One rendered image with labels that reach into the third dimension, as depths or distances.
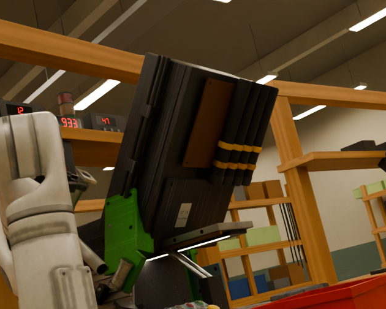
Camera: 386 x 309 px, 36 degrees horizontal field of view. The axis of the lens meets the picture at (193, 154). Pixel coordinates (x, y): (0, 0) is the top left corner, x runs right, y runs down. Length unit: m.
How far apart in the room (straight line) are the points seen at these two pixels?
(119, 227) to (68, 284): 0.78
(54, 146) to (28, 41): 1.24
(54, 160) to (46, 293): 0.18
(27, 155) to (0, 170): 0.04
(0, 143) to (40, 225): 0.13
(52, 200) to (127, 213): 0.75
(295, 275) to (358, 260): 3.78
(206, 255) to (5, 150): 1.60
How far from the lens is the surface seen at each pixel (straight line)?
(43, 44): 2.11
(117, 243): 1.57
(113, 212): 1.62
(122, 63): 2.34
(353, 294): 1.17
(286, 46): 10.08
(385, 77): 11.40
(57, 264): 0.81
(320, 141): 12.11
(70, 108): 2.09
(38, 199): 0.83
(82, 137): 1.87
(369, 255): 11.67
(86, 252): 1.45
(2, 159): 0.86
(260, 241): 7.76
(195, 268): 1.61
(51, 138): 0.86
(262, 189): 8.11
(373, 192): 10.86
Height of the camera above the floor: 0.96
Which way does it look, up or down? 13 degrees up
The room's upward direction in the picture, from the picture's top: 13 degrees counter-clockwise
